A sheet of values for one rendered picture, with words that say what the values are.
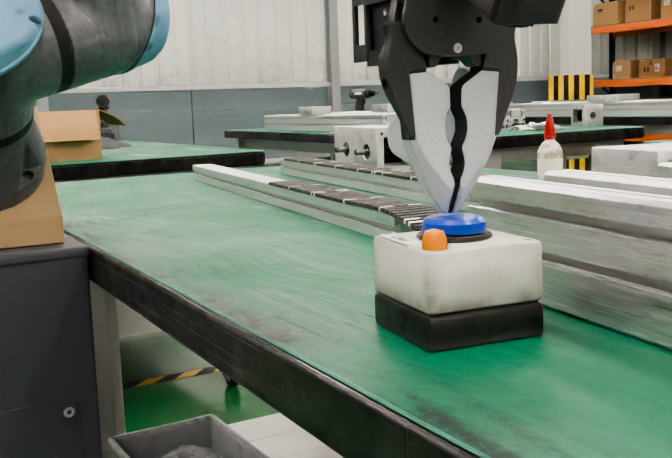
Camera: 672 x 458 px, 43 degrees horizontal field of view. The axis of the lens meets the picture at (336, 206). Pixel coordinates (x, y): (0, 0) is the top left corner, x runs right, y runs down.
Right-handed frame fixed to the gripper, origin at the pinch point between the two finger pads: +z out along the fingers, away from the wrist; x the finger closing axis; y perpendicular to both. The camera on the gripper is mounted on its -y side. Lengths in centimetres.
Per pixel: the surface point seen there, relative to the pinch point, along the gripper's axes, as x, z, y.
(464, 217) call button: -0.2, 1.4, -1.0
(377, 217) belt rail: -11.0, 6.5, 36.2
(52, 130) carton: 10, 0, 220
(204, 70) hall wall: -254, -54, 1142
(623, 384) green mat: -2.1, 8.7, -13.4
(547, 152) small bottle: -50, 3, 61
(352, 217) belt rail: -11.7, 7.5, 44.8
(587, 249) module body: -8.0, 3.9, -3.0
